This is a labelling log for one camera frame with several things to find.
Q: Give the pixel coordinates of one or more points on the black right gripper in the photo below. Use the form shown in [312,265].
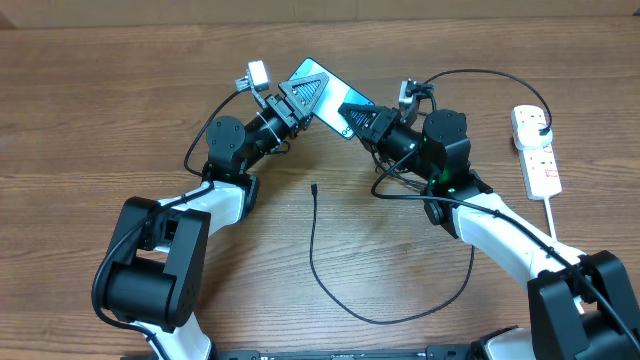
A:
[381,121]

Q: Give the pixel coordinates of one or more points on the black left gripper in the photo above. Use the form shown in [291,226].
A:
[290,118]

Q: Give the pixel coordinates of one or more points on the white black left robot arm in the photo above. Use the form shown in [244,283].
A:
[150,278]

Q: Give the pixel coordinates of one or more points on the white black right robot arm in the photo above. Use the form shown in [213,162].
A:
[580,306]

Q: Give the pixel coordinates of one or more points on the white charger plug adapter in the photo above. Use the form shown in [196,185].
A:
[528,137]

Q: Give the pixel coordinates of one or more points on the white extension socket strip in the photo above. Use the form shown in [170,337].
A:
[539,167]

